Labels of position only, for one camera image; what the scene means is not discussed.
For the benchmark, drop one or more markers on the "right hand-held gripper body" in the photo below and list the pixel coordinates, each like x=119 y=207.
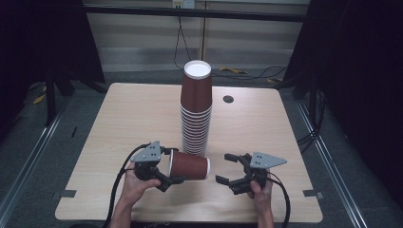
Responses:
x=266 y=160

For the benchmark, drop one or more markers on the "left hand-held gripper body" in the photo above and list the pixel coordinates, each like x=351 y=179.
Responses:
x=149 y=155

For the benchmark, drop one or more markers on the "brown ribbed paper cup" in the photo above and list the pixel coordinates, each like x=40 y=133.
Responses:
x=190 y=165

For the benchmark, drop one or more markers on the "stack of brown paper cups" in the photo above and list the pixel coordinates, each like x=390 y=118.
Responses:
x=194 y=133

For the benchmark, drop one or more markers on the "person's right hand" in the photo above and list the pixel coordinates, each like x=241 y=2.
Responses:
x=263 y=198

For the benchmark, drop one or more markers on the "person's left hand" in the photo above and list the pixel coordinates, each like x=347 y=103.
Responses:
x=134 y=188

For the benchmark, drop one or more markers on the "grey tape strip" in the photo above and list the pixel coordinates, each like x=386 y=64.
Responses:
x=68 y=193
x=312 y=193

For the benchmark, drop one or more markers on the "dark round table grommet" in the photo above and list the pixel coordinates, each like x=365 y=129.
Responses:
x=228 y=99

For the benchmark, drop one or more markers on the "small yellow floor scrap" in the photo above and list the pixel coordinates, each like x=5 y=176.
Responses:
x=272 y=80

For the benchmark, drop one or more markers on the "yellow strip on floor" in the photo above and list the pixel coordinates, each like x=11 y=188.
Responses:
x=233 y=70

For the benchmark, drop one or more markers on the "black metal stand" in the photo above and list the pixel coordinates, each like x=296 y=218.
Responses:
x=50 y=101

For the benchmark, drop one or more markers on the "dark curtain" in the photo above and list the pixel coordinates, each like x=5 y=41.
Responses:
x=358 y=79
x=41 y=38

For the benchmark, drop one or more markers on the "yellow tape piece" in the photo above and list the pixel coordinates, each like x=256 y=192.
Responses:
x=39 y=99

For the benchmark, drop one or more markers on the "black horizontal bar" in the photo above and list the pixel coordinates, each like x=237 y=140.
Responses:
x=158 y=12

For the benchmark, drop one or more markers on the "metal floor rail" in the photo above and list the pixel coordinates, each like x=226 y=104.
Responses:
x=329 y=161
x=30 y=158

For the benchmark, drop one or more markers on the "thin vertical wall pipe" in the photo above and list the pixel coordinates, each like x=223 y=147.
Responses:
x=204 y=31

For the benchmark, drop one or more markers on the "white wall outlet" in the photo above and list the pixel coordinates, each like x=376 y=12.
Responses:
x=183 y=3

